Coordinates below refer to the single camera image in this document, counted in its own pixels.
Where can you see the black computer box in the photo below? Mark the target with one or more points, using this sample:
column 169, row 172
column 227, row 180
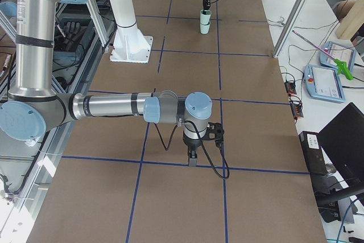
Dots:
column 312, row 152

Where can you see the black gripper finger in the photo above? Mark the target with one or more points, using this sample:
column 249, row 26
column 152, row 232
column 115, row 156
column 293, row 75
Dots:
column 206, row 6

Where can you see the brown paper table cover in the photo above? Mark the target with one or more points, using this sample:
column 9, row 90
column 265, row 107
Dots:
column 217, row 160

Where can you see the near blue teach pendant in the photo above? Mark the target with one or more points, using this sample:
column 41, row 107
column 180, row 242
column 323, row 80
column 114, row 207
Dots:
column 323, row 83

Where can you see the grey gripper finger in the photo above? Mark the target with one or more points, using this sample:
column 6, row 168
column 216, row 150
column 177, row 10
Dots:
column 192, row 157

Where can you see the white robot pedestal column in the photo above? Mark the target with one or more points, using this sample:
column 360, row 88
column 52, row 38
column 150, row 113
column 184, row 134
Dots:
column 129, row 45

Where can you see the far blue teach pendant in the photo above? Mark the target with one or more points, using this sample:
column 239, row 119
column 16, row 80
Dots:
column 338, row 51

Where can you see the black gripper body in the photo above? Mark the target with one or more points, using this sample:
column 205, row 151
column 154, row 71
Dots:
column 189, row 143

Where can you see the blue teach pendant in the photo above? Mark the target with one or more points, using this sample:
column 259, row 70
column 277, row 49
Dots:
column 338, row 51
column 323, row 83

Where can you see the orange black power strip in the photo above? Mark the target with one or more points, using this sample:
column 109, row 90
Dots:
column 290, row 87

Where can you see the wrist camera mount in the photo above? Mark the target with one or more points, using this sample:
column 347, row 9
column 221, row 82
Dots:
column 214, row 132

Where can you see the mint green cup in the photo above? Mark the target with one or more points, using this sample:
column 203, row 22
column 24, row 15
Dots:
column 205, row 17
column 204, row 28

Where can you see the green handled reacher stick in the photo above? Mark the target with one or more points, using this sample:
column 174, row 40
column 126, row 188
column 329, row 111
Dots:
column 341, row 65

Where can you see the black monitor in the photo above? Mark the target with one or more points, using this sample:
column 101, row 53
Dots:
column 342, row 141

